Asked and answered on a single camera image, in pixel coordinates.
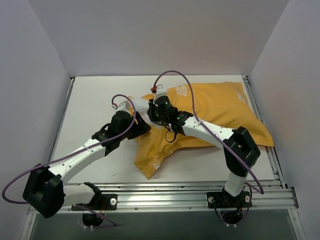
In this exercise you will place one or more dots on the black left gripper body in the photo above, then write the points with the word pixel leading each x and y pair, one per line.
pixel 141 124

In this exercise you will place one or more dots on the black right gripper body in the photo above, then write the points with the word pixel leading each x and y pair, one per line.
pixel 152 113

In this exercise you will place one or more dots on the white pillow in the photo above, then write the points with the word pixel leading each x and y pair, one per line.
pixel 141 106

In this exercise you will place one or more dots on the yellow pillowcase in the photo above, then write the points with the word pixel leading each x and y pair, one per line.
pixel 224 104

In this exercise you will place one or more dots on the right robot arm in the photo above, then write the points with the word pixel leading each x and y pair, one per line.
pixel 240 150

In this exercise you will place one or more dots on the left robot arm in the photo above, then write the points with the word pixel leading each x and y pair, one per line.
pixel 47 190

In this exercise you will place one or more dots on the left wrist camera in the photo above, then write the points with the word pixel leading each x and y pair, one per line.
pixel 123 106

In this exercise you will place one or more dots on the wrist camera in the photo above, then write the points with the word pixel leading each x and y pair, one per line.
pixel 159 90
pixel 123 106

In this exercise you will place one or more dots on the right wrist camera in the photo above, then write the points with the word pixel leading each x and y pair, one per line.
pixel 159 90

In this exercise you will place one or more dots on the aluminium left side rail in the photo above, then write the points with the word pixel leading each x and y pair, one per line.
pixel 57 136

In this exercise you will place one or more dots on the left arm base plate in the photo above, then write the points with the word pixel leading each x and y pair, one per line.
pixel 102 202

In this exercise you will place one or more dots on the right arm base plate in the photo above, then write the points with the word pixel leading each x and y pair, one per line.
pixel 223 200

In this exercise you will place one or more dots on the aluminium front rail frame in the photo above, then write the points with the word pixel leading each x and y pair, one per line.
pixel 175 211

